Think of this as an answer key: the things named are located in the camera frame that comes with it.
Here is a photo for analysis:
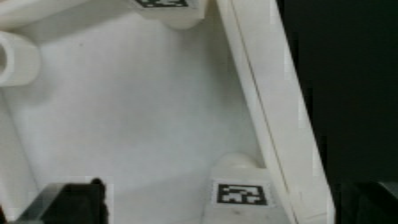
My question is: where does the white square table top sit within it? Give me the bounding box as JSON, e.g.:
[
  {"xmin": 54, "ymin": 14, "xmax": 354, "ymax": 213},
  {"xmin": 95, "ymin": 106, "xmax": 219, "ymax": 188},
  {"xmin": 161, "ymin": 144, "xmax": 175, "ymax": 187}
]
[{"xmin": 0, "ymin": 0, "xmax": 337, "ymax": 224}]

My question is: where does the white table leg with tag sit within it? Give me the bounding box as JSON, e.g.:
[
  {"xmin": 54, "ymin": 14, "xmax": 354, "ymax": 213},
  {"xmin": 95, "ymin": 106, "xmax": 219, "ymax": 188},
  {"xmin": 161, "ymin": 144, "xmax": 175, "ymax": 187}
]
[{"xmin": 127, "ymin": 0, "xmax": 211, "ymax": 30}]

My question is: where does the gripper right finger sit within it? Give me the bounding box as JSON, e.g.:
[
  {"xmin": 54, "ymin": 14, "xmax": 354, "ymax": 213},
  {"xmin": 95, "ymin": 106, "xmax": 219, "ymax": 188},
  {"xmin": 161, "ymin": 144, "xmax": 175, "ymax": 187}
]
[{"xmin": 335, "ymin": 182, "xmax": 398, "ymax": 224}]

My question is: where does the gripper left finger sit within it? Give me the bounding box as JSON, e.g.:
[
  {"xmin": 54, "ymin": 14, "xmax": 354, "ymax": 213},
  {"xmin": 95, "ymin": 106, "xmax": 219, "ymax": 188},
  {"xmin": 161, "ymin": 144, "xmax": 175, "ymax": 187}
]
[{"xmin": 17, "ymin": 178, "xmax": 111, "ymax": 224}]

